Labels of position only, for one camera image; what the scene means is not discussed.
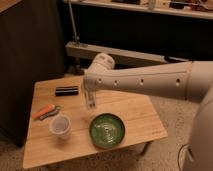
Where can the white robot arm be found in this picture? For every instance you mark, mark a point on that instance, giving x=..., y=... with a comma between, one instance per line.
x=192, y=80

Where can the metal pole stand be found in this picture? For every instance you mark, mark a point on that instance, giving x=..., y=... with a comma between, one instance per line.
x=75, y=35

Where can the grey metal beam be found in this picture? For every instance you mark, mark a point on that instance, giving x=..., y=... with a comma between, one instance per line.
x=124, y=57

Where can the black rectangular box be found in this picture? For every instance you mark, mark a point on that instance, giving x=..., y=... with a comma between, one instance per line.
x=67, y=91

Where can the green round bowl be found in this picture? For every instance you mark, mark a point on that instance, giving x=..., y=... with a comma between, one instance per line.
x=107, y=131

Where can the wooden table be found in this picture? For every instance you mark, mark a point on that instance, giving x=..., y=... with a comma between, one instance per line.
x=141, y=121

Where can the clear plastic cup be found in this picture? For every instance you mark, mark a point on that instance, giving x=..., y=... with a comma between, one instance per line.
x=60, y=126

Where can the dark cabinet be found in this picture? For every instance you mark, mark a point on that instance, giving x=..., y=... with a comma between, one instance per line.
x=32, y=49

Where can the wooden shelf with clutter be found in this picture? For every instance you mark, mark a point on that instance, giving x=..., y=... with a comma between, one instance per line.
x=148, y=6

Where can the orange handled tool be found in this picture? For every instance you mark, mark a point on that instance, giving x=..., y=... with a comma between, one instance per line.
x=48, y=110

